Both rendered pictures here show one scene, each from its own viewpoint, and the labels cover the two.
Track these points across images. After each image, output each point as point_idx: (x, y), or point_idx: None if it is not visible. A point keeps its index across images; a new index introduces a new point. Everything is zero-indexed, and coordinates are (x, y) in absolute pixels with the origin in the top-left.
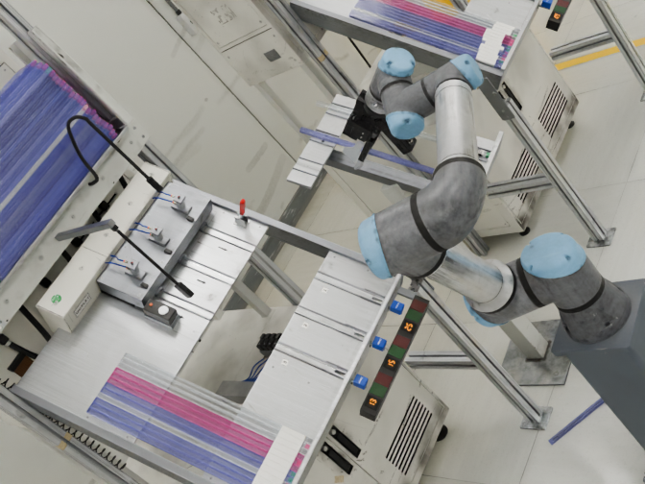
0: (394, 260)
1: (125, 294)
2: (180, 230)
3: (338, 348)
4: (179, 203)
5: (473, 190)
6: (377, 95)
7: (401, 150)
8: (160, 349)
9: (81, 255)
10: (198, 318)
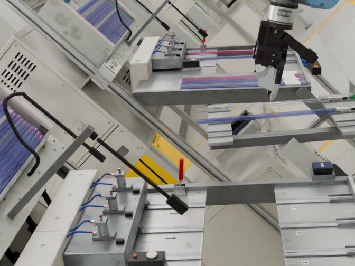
0: None
1: (101, 255)
2: (131, 200)
3: (345, 236)
4: (122, 175)
5: None
6: (283, 1)
7: (310, 59)
8: None
9: (37, 237)
10: (187, 262)
